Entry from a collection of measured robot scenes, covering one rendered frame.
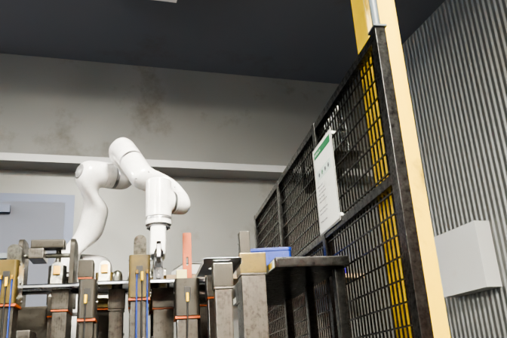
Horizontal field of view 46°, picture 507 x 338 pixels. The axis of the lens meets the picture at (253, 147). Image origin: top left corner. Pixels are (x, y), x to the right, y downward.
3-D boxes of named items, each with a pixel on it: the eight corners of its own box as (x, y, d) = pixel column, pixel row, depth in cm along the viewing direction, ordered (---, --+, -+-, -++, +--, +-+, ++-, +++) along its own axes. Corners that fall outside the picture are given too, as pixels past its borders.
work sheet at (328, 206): (339, 219, 182) (330, 127, 193) (320, 237, 202) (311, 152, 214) (346, 219, 182) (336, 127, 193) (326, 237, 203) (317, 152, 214)
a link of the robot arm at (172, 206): (164, 222, 200) (140, 219, 194) (164, 185, 205) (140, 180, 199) (178, 216, 194) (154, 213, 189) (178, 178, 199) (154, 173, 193)
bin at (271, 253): (248, 284, 216) (247, 248, 221) (248, 295, 245) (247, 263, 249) (293, 281, 217) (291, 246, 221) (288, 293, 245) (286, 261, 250)
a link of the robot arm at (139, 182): (154, 177, 224) (186, 222, 202) (115, 170, 214) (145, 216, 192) (163, 156, 222) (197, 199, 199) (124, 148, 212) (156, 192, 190)
